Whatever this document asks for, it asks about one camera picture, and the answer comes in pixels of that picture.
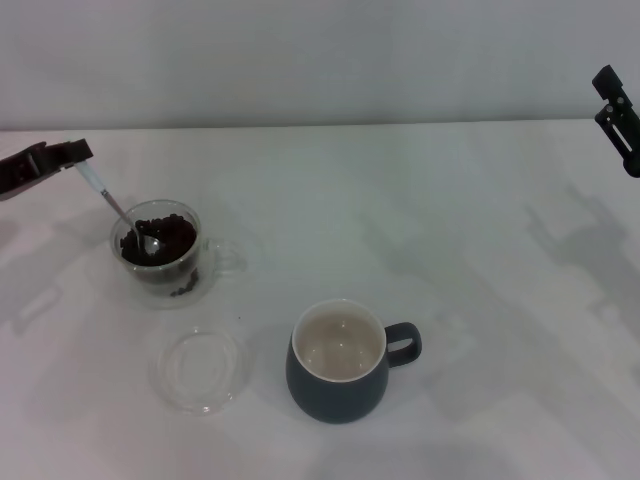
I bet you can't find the blue-handled metal spoon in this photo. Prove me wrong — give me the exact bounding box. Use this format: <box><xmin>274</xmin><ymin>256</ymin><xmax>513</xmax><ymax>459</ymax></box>
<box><xmin>74</xmin><ymin>160</ymin><xmax>167</xmax><ymax>256</ymax></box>

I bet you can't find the dark grey ceramic mug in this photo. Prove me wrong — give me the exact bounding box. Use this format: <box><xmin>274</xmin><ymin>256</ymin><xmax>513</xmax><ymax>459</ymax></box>
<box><xmin>285</xmin><ymin>298</ymin><xmax>424</xmax><ymax>424</ymax></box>

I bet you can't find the double-walled glass cup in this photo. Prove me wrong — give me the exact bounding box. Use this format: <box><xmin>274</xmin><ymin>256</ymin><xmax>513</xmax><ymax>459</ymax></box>
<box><xmin>109</xmin><ymin>198</ymin><xmax>249</xmax><ymax>310</ymax></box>

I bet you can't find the clear glass saucer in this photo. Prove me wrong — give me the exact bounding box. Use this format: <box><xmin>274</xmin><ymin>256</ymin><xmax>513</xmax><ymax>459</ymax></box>
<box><xmin>148</xmin><ymin>325</ymin><xmax>250</xmax><ymax>418</ymax></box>

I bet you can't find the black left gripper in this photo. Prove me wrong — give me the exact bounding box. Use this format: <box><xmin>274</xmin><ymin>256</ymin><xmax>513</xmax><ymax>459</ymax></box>
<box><xmin>0</xmin><ymin>139</ymin><xmax>94</xmax><ymax>202</ymax></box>

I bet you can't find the dark coffee beans pile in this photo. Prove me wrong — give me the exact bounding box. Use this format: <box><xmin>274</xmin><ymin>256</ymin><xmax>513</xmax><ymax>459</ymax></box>
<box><xmin>119</xmin><ymin>213</ymin><xmax>202</xmax><ymax>300</ymax></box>

